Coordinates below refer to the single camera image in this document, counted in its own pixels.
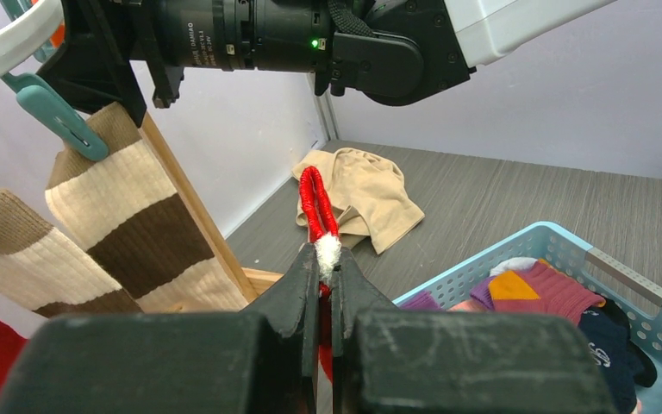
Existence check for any beige cloth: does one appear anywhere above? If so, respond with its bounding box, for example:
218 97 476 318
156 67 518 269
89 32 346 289
291 147 425 254

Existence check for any blue plastic basket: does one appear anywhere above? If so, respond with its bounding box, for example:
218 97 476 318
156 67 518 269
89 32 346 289
394 222 662 413

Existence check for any maroon ribbed sock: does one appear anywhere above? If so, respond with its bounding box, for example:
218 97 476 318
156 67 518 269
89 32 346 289
399 260 608 327

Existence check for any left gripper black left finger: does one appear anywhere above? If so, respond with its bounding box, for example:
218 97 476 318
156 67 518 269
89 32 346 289
244 244 320 413

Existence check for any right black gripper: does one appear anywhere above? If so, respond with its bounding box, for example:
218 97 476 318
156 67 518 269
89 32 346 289
37 0 184 126

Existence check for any navy blue sock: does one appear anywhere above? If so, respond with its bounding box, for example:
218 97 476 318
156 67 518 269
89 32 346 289
578 299 658 413

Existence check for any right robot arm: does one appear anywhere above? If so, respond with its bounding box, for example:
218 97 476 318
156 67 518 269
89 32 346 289
39 0 603 123

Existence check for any red white patterned sock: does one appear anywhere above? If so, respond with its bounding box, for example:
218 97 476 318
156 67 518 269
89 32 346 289
299 166 343 412

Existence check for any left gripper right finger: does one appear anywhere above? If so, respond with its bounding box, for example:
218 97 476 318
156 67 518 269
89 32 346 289
330 248 395 413

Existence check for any wooden hanger stand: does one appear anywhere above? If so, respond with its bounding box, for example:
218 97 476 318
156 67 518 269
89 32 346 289
139 111 282 302

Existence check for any teal clothes peg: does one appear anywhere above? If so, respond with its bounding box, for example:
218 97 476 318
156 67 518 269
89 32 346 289
1 72 109 161

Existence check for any white round clip hanger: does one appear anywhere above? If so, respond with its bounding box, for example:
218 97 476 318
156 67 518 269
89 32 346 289
0 0 64 77

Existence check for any beige brown striped sock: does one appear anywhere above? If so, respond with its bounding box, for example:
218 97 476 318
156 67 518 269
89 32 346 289
0 190 141 317

